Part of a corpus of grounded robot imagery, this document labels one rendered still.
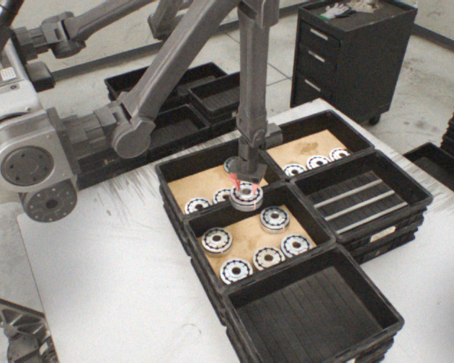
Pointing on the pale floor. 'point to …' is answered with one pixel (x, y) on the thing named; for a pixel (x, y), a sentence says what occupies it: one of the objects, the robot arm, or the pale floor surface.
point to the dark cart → (351, 57)
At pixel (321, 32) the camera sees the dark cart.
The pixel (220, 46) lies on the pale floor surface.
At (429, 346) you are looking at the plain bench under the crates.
